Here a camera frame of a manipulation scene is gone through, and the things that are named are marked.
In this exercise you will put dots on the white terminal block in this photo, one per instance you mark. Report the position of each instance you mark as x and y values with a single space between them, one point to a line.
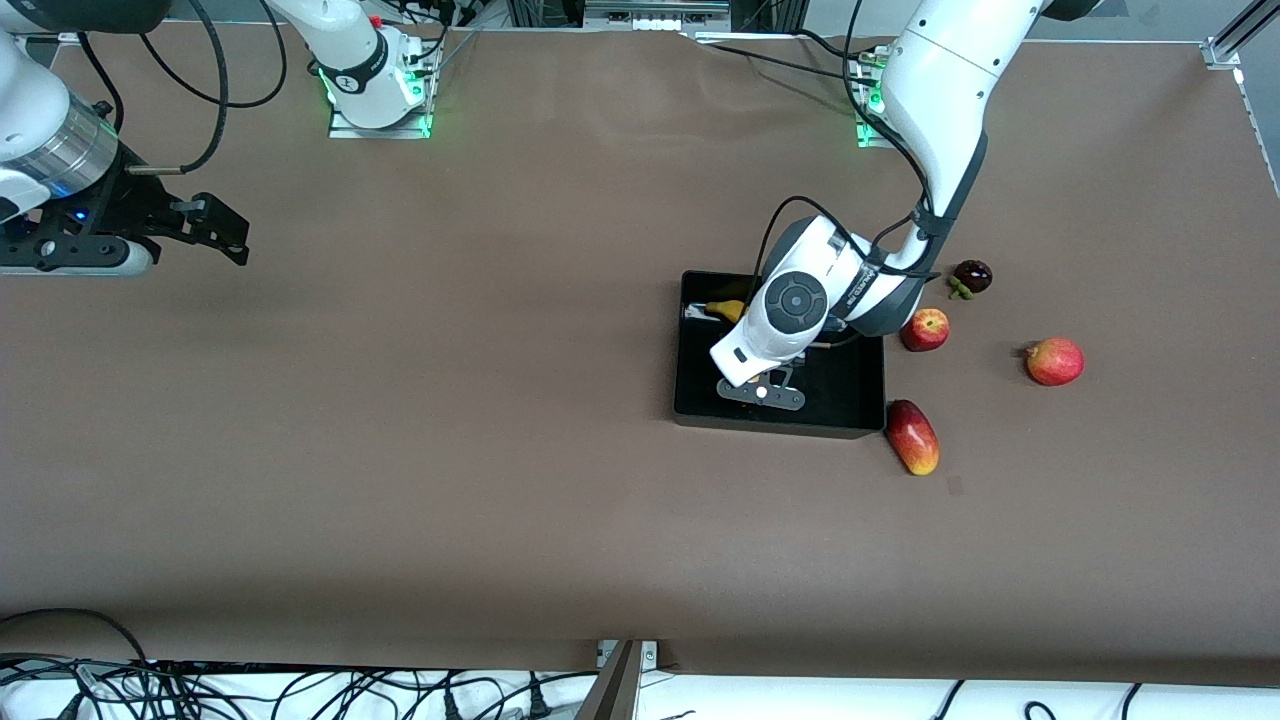
657 24

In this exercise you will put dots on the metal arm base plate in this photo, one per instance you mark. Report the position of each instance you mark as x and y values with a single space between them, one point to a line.
345 128
866 135

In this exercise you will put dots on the dark purple mangosteen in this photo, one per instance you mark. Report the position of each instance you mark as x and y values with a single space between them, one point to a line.
973 275

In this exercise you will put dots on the black rectangular plastic box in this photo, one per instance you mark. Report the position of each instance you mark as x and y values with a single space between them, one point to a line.
850 400

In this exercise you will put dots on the yellow banana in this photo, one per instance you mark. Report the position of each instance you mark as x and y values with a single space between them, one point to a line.
728 310

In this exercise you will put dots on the silver table corner bracket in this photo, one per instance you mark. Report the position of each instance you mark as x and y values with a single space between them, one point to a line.
45 40
1220 52

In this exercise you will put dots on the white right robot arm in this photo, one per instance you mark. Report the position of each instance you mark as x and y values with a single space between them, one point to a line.
25 110

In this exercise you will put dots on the dark metal beam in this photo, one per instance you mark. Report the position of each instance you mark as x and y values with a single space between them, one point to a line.
612 690

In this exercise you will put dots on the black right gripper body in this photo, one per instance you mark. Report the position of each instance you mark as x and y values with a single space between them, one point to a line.
128 210

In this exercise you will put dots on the silver table edge bracket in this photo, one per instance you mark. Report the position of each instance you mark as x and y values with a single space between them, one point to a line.
650 655

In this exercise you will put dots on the red yellow mango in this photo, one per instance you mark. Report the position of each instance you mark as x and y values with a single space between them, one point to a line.
913 438

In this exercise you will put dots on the red yellow apple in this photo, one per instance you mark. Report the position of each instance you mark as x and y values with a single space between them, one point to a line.
925 330

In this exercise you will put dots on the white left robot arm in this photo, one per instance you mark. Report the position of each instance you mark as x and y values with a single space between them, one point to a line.
950 90

